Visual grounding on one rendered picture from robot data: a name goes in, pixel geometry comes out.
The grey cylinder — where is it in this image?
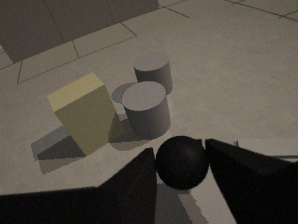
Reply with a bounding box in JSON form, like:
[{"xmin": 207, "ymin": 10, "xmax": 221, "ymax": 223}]
[
  {"xmin": 121, "ymin": 81, "xmax": 171, "ymax": 140},
  {"xmin": 133, "ymin": 52, "xmax": 173, "ymax": 96}
]

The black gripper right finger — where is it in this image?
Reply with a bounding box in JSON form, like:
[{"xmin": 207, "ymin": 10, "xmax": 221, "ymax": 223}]
[{"xmin": 204, "ymin": 139, "xmax": 298, "ymax": 224}]

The glass french press with black handle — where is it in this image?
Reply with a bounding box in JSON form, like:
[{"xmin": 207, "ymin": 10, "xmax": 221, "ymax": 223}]
[{"xmin": 154, "ymin": 136, "xmax": 236, "ymax": 224}]

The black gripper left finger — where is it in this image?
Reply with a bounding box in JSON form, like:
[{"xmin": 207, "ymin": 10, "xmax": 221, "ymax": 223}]
[{"xmin": 0, "ymin": 148, "xmax": 157, "ymax": 224}]

